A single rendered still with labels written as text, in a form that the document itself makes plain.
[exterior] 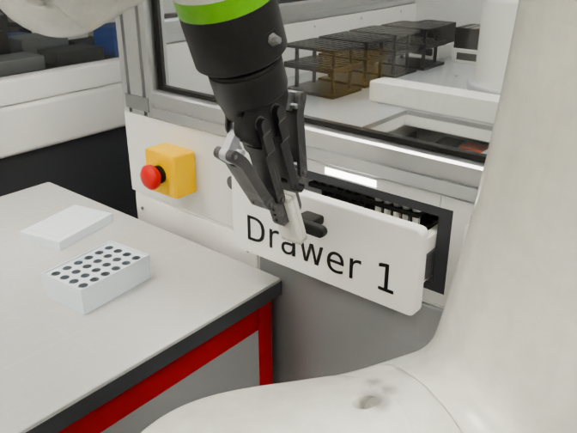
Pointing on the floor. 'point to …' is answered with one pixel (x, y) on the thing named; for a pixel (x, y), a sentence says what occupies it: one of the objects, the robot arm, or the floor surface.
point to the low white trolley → (124, 327)
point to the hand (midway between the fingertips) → (288, 216)
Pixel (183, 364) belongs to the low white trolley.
